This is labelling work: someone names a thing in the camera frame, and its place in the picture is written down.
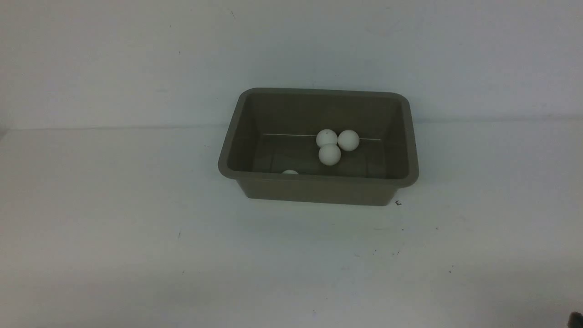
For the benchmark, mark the tan plastic rectangular bin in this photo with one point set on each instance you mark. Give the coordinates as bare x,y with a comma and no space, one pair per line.
274,129

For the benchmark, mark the white ball with logo front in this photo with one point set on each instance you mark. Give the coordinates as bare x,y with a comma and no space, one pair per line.
326,137

